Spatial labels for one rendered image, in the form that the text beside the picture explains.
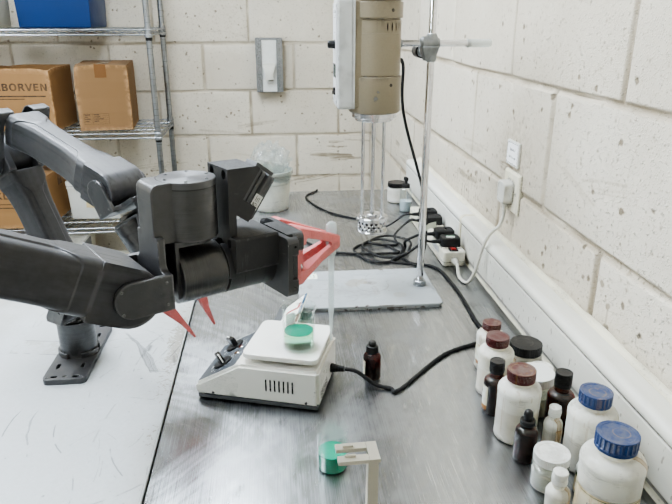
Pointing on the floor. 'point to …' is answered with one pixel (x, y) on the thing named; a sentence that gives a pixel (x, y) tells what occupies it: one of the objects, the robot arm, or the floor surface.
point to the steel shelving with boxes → (56, 89)
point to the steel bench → (347, 394)
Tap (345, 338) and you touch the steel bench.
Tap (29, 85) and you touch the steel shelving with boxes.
